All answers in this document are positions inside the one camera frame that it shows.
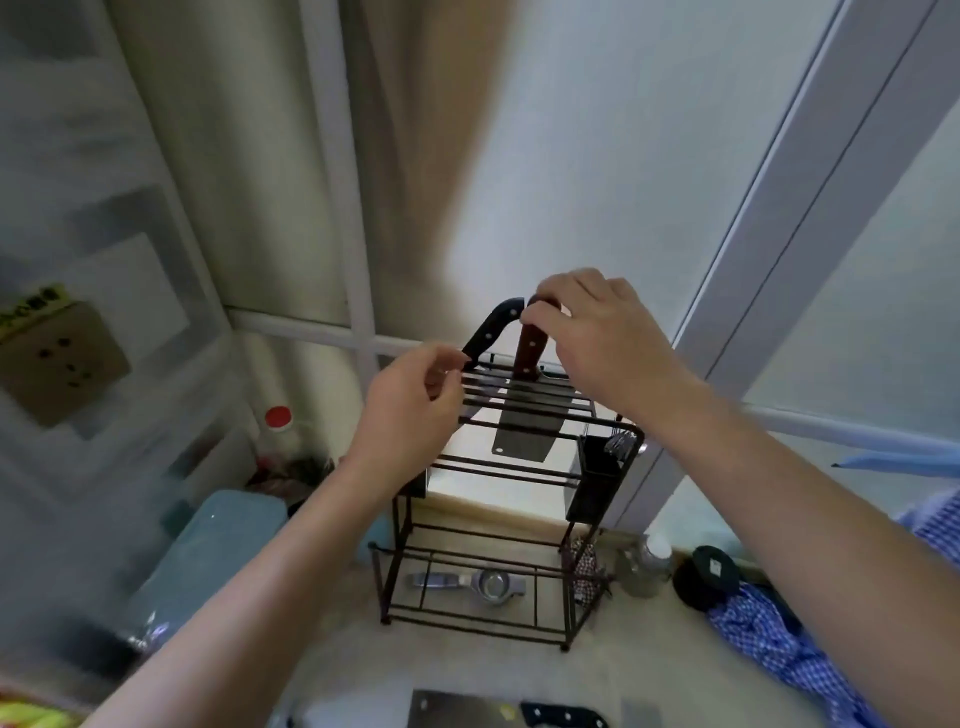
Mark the red capped plastic bottle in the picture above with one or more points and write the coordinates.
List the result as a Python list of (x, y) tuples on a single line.
[(277, 418)]

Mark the person's left hand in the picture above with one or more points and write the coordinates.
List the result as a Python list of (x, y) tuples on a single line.
[(397, 427)]

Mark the glass jar with white lid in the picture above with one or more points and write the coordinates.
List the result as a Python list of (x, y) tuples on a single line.
[(641, 570)]

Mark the black metal knife rack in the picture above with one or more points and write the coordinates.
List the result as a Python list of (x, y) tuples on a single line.
[(596, 480)]

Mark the red plaid fabric pouch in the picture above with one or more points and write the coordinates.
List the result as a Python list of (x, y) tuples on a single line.
[(589, 570)]

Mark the silver metal squeezer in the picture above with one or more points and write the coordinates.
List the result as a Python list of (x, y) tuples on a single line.
[(491, 585)]

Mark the black round canister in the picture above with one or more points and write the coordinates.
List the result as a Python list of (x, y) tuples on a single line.
[(701, 577)]

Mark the person's left forearm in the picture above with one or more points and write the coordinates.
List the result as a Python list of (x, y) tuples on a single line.
[(240, 622)]

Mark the colourful yellow plastic bag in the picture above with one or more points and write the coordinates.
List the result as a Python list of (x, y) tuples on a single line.
[(30, 712)]

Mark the blue checked cloth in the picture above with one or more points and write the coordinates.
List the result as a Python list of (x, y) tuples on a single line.
[(757, 630)]

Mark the light blue plastic container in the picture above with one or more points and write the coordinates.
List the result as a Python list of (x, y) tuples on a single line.
[(210, 547)]

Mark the yellow warning sticker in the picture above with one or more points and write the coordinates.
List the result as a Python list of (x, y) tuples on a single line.
[(34, 307)]

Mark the grey sliding door frame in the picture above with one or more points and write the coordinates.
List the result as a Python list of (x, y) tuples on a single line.
[(810, 225)]

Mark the silver metal cutlery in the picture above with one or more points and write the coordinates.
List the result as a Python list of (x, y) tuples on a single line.
[(619, 444)]

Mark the person's right hand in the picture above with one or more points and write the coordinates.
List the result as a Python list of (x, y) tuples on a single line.
[(615, 352)]

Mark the person's right forearm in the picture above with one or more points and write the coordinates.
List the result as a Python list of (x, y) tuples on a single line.
[(787, 540)]

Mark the beige wall socket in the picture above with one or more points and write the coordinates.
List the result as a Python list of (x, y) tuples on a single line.
[(67, 367)]

